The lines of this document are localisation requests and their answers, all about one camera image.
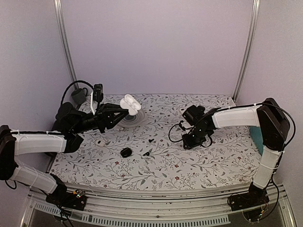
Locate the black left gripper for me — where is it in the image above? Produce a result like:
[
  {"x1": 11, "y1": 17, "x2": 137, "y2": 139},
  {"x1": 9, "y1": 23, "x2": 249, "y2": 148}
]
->
[{"x1": 72, "y1": 103, "x2": 129, "y2": 133}]

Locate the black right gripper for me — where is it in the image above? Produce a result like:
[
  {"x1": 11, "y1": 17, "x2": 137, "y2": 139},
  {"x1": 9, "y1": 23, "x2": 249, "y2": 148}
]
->
[{"x1": 181, "y1": 126, "x2": 209, "y2": 150}]

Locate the white oval earbud case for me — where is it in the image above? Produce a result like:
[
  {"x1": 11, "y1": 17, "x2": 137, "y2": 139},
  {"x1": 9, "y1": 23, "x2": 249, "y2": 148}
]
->
[{"x1": 119, "y1": 94, "x2": 142, "y2": 116}]

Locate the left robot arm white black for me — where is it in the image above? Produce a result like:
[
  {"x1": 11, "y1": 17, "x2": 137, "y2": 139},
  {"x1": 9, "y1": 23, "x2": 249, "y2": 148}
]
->
[{"x1": 0, "y1": 101, "x2": 141, "y2": 205}]

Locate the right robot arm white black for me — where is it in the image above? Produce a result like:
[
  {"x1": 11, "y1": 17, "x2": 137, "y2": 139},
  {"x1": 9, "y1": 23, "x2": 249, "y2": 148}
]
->
[{"x1": 182, "y1": 98, "x2": 296, "y2": 206}]

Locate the white earbud case small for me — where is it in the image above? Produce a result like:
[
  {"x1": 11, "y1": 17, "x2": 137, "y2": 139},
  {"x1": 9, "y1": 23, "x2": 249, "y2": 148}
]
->
[{"x1": 96, "y1": 140, "x2": 106, "y2": 147}]

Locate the black open earbud case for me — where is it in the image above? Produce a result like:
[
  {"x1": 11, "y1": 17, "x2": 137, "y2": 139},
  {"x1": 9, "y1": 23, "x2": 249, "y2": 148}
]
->
[{"x1": 120, "y1": 148, "x2": 132, "y2": 158}]

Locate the grey swirl ceramic plate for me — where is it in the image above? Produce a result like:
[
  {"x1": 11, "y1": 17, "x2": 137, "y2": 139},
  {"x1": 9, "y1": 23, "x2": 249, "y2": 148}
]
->
[{"x1": 118, "y1": 109, "x2": 146, "y2": 128}]

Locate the grey mug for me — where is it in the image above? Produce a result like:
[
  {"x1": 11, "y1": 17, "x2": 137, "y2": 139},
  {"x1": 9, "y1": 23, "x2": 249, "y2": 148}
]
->
[{"x1": 71, "y1": 87, "x2": 88, "y2": 105}]

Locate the teal cup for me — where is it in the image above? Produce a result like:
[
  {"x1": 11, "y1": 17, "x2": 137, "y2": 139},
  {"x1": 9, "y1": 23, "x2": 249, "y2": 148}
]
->
[{"x1": 249, "y1": 126, "x2": 264, "y2": 155}]

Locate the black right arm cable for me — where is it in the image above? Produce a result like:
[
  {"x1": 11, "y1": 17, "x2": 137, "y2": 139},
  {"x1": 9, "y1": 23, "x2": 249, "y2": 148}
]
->
[{"x1": 168, "y1": 120, "x2": 213, "y2": 148}]

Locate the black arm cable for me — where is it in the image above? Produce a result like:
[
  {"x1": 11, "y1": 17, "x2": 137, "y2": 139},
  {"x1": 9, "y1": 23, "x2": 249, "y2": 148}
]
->
[
  {"x1": 168, "y1": 120, "x2": 213, "y2": 148},
  {"x1": 61, "y1": 80, "x2": 94, "y2": 105}
]

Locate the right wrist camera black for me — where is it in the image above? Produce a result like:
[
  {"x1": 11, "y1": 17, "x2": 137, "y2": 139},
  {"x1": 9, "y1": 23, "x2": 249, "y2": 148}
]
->
[{"x1": 182, "y1": 105, "x2": 205, "y2": 126}]

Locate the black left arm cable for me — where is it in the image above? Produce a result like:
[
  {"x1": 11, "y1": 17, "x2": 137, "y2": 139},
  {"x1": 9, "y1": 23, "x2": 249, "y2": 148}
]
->
[{"x1": 61, "y1": 80, "x2": 94, "y2": 105}]

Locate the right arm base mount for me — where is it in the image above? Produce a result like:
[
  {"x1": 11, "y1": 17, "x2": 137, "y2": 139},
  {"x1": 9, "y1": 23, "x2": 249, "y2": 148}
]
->
[{"x1": 227, "y1": 192, "x2": 269, "y2": 222}]

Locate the aluminium front rail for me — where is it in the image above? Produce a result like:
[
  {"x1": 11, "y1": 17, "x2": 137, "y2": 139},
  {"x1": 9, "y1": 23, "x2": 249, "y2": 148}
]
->
[{"x1": 21, "y1": 184, "x2": 298, "y2": 227}]

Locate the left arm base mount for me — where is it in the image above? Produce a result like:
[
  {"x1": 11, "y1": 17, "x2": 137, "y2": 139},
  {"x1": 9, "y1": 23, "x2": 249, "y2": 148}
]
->
[{"x1": 45, "y1": 189, "x2": 87, "y2": 211}]

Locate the left aluminium frame post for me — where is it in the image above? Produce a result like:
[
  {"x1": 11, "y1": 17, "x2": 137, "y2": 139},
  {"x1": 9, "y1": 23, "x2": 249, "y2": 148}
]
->
[{"x1": 53, "y1": 0, "x2": 77, "y2": 82}]

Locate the aluminium frame post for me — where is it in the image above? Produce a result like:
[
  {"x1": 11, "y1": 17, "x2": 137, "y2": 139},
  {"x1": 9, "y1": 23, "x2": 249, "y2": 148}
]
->
[
  {"x1": 232, "y1": 0, "x2": 260, "y2": 102},
  {"x1": 53, "y1": 0, "x2": 77, "y2": 82}
]

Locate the right aluminium frame post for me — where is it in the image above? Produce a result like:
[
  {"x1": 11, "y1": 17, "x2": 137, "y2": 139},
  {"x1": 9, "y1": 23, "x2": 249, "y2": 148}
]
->
[{"x1": 232, "y1": 0, "x2": 260, "y2": 102}]

